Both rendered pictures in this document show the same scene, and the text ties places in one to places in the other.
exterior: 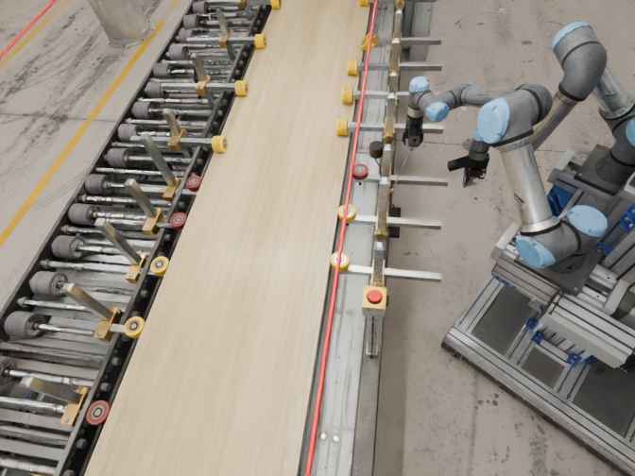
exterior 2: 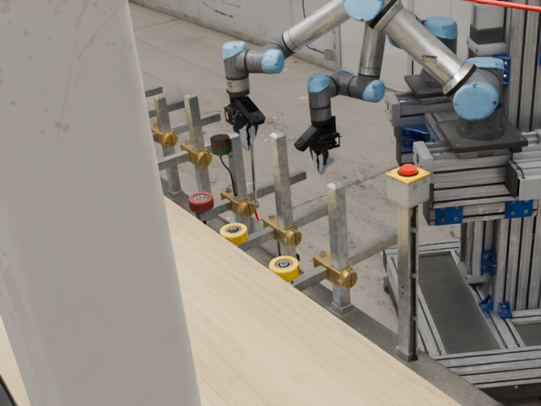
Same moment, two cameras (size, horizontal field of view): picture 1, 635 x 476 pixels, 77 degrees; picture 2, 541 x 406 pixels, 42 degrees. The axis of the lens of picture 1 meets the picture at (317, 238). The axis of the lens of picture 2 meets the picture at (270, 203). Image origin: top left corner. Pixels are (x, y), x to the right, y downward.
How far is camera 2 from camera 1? 123 cm
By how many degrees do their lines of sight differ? 45
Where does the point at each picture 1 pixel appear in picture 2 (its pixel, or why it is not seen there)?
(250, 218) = not seen: hidden behind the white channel
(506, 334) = (477, 333)
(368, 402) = (470, 395)
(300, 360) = (368, 361)
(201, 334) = not seen: outside the picture
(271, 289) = (236, 336)
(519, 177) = (417, 35)
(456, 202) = not seen: hidden behind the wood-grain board
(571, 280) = (510, 137)
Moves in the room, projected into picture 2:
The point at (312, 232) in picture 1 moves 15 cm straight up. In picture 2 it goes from (216, 266) to (208, 217)
